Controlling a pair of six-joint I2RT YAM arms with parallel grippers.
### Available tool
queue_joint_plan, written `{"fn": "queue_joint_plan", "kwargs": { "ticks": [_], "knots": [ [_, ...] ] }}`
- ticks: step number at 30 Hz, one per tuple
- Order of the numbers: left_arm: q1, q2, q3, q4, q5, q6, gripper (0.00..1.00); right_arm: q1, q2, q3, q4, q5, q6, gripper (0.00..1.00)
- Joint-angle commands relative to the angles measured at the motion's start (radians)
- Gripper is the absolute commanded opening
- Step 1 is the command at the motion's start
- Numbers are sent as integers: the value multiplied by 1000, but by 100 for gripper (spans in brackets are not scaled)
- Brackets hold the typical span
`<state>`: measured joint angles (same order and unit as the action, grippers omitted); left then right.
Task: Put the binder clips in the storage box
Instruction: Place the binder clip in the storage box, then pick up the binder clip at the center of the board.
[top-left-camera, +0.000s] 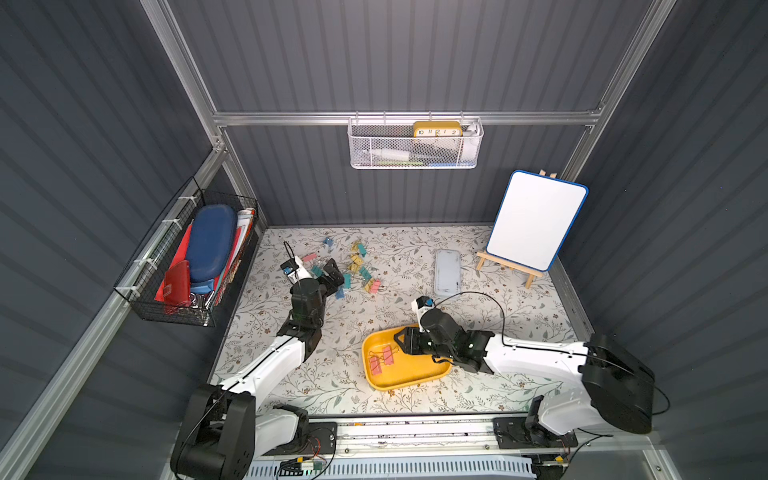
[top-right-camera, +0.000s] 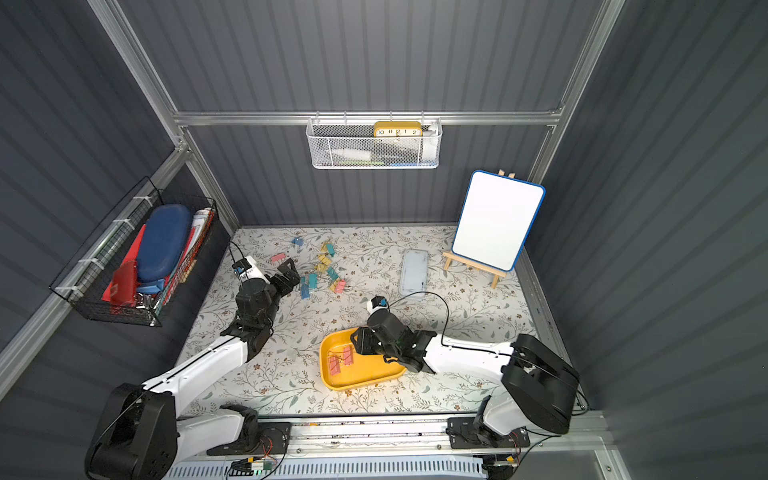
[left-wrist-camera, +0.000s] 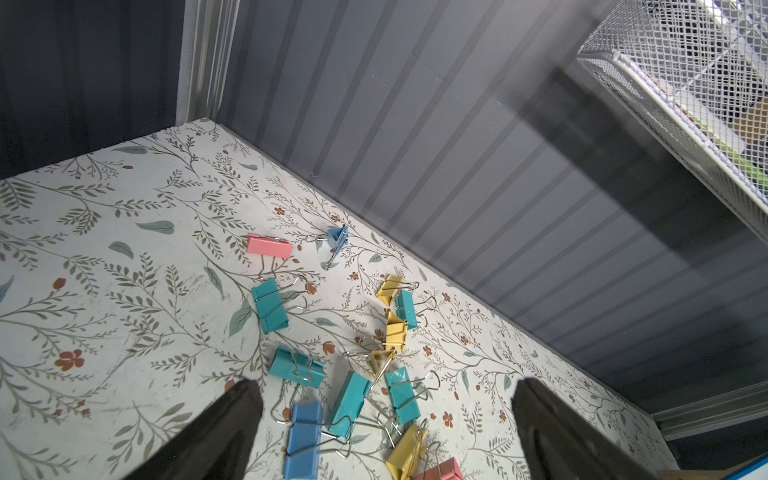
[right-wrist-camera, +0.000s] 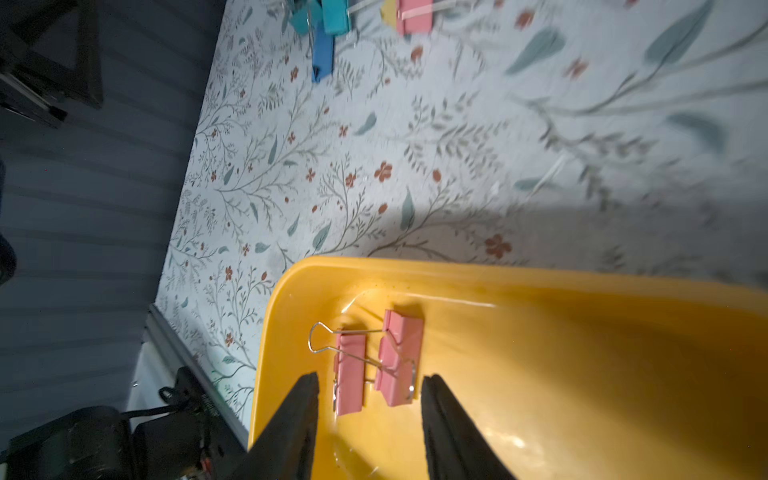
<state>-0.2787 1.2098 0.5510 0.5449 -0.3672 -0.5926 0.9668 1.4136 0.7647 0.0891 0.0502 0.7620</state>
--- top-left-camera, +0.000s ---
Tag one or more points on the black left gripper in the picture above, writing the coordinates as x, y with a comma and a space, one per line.
324, 279

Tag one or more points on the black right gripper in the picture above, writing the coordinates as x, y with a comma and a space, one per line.
417, 341

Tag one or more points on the yellow plastic storage box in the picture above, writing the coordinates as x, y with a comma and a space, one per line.
407, 370

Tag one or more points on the pink binder clip pair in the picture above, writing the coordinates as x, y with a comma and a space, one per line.
380, 358

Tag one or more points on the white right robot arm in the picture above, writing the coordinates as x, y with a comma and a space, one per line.
601, 380

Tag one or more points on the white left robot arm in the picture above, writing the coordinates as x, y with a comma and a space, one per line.
221, 432

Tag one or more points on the yellow binder clip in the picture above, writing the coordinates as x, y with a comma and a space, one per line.
356, 260

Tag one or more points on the translucent plastic box lid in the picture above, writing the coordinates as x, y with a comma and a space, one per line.
447, 273

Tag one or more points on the floral table mat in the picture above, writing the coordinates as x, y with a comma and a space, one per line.
332, 381

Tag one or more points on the blue oval case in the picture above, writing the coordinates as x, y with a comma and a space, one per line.
210, 241

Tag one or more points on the small wooden easel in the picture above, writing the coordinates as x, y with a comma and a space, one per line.
532, 274

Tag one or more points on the red pouch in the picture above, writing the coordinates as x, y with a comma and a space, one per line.
175, 288

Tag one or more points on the blue framed whiteboard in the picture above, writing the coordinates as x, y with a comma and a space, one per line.
535, 217

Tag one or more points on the yellow clock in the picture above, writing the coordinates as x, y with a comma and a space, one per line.
435, 129

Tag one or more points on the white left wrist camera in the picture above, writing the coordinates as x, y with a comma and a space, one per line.
294, 270

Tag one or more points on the metal base rail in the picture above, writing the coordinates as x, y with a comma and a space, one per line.
431, 434

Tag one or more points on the black wire side basket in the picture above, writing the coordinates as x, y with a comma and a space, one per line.
212, 301

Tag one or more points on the white wire wall basket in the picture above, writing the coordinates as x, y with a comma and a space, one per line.
380, 143

